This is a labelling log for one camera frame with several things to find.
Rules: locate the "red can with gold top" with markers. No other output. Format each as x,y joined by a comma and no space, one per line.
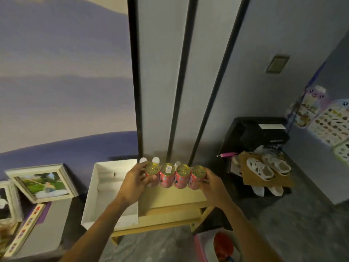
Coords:
196,175
153,173
182,176
167,175

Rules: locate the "person's right hand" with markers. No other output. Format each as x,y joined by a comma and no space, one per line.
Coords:
215,189

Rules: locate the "person's left forearm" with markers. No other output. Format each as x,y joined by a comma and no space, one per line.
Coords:
98,231

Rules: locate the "long cream printed board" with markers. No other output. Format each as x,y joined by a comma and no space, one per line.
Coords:
25,229

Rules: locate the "white framed dark photo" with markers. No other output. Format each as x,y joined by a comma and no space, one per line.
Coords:
8,201

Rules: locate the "white framed colour photo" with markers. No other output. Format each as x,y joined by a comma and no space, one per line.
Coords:
42,183

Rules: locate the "person's right forearm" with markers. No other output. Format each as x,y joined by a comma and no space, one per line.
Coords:
248,234

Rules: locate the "colourful picture wall chart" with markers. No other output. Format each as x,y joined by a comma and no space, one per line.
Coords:
308,107

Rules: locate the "white clog shoe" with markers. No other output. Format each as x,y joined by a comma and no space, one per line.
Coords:
259,169
276,162

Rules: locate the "red round item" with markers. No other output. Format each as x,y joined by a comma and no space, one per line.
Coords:
223,246

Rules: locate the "white bottle cap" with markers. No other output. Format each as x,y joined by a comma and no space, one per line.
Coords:
156,160
143,160
177,163

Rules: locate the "person's left thumb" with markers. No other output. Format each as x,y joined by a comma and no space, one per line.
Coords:
150,180

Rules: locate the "person's left hand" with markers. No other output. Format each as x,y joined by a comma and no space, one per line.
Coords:
133,186

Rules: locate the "pink and white container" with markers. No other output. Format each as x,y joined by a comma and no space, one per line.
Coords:
201,249

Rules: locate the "wall switch plate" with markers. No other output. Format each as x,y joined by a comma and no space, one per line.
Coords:
277,64

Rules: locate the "low wooden table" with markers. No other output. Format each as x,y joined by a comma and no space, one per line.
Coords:
169,207

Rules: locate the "pink pen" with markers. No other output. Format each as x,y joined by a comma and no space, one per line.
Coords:
227,154

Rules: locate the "large picture wall chart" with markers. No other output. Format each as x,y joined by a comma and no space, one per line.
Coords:
332,122

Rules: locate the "brown cardboard sheet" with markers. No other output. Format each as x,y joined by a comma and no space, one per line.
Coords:
272,180

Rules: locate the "black wall strip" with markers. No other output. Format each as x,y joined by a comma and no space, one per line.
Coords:
218,81
181,79
135,79

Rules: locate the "purple paper sheet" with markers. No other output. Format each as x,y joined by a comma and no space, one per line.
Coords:
44,214

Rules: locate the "black box with white label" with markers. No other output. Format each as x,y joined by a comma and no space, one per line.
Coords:
253,135

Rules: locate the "green bordered wall chart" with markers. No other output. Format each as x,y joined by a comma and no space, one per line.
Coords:
343,151

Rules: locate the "open white cardboard box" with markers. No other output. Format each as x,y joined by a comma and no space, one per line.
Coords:
109,188

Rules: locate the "person's right thumb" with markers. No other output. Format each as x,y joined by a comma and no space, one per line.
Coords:
201,183

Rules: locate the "white slipper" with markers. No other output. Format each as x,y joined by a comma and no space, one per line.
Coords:
276,190
258,190

